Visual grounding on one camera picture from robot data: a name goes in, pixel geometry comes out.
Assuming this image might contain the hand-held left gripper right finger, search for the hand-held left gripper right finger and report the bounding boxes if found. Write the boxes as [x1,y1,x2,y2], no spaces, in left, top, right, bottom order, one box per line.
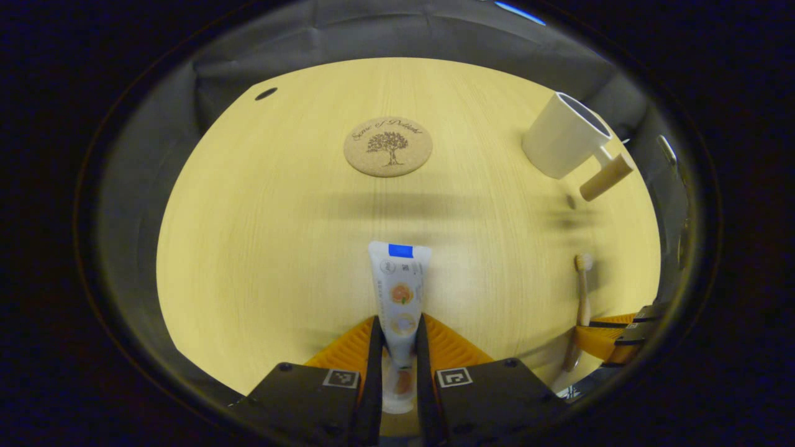
[414,313,570,447]

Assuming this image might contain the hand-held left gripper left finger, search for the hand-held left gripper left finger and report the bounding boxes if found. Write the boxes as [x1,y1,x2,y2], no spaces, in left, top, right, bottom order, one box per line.
[229,314,386,447]

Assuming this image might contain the wooden toothbrush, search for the wooden toothbrush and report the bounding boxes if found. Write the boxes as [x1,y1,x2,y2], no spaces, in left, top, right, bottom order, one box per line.
[550,253,595,393]

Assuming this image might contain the white toothpaste tube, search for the white toothpaste tube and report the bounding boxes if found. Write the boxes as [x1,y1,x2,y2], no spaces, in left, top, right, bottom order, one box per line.
[368,241,433,415]

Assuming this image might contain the white cup with wooden handle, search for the white cup with wooden handle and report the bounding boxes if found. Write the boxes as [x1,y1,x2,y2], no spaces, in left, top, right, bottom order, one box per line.
[522,92,636,202]

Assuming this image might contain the round cork coaster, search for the round cork coaster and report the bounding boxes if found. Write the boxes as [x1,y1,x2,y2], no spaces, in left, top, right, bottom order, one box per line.
[343,117,434,178]

